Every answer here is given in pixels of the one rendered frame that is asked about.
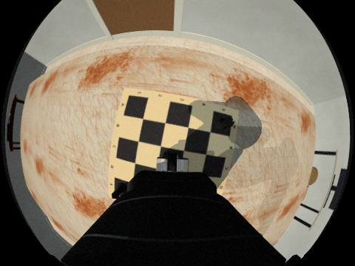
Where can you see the black rook chess piece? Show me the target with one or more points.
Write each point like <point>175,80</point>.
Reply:
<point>221,124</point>

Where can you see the black pawn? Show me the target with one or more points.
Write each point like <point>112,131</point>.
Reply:
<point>172,159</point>

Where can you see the chessboard with black pieces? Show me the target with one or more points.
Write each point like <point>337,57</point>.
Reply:
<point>148,123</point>

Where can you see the black bishop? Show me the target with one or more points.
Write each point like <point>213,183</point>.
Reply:
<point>121,188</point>

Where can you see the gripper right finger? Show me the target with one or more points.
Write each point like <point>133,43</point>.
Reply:
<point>181,164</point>

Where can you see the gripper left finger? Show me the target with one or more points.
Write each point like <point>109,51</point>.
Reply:
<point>162,163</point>

